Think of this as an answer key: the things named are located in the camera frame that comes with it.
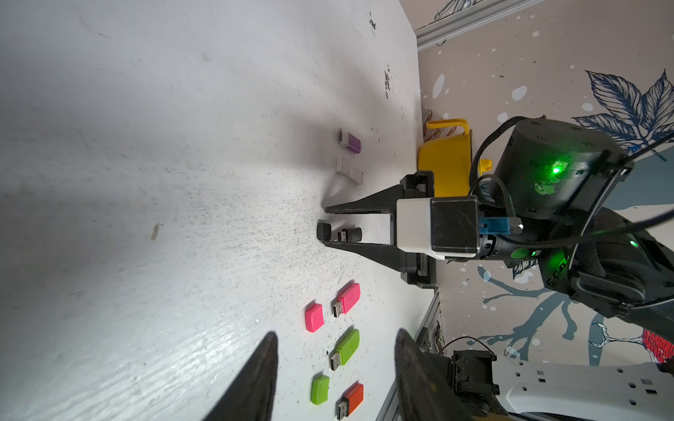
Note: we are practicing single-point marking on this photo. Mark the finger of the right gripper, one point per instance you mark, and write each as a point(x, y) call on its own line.
point(389, 256)
point(382, 202)

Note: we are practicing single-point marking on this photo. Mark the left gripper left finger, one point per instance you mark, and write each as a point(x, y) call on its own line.
point(251, 394)

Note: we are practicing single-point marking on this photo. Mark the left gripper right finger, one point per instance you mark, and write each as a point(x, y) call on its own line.
point(423, 394)

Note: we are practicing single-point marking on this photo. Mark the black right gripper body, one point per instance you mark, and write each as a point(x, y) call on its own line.
point(411, 231)

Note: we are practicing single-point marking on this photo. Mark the black usb drive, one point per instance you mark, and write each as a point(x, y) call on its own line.
point(353, 234)

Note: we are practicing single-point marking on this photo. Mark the clear usb drive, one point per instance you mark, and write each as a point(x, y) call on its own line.
point(347, 169)

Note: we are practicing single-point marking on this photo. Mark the black usb cap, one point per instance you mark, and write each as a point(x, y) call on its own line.
point(324, 231)

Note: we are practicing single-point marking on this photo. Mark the purple usb drive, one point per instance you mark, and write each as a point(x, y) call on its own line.
point(349, 141)

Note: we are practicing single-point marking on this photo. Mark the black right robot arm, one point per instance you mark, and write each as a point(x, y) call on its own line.
point(544, 204)

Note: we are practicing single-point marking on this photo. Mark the pink usb drive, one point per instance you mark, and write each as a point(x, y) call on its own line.
point(346, 299)

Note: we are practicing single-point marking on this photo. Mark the green usb cap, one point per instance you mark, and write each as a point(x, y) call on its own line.
point(319, 393)

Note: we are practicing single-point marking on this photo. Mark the red usb drive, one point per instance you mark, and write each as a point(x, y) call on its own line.
point(350, 401)

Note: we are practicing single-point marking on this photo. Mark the green usb drive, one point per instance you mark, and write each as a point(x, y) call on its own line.
point(345, 348)

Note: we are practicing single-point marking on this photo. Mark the pink usb cap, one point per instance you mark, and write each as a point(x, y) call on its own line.
point(314, 317)

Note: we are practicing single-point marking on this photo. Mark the yellow pot with black lid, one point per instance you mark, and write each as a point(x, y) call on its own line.
point(447, 154)

